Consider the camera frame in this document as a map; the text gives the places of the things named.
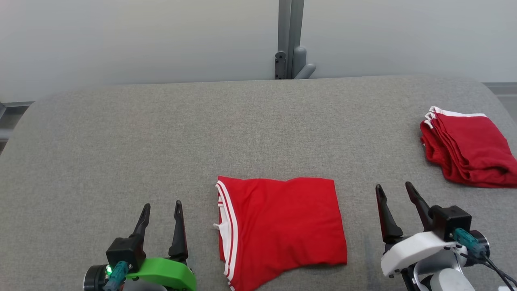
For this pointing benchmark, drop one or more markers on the grey baseboard strip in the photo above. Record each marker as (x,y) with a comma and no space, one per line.
(503,89)

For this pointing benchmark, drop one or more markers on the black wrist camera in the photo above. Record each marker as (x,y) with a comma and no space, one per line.
(450,222)
(126,252)

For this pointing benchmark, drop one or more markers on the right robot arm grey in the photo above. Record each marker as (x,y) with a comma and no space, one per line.
(448,281)

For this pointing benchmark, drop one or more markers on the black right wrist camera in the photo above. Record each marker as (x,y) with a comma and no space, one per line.
(450,222)

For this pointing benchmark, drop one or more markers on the dark grey bracket plate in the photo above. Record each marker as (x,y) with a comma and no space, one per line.
(280,64)

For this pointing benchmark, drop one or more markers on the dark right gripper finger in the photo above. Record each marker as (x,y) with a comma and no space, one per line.
(423,210)
(388,222)

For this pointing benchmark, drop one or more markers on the red Bulls basketball shorts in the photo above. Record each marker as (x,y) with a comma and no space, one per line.
(468,149)

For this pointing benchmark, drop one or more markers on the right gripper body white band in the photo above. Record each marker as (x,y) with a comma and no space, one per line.
(416,250)

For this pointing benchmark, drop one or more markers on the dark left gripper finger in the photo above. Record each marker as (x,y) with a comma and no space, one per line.
(179,242)
(142,226)

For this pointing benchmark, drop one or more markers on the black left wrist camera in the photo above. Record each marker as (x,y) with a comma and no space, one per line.
(126,252)

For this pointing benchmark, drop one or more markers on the red Bulls basketball jersey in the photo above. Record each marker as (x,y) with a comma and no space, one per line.
(282,226)

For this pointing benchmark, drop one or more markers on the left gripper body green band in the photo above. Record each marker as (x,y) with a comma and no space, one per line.
(169,273)

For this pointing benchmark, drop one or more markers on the grey fabric sofa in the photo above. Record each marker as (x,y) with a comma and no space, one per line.
(161,153)

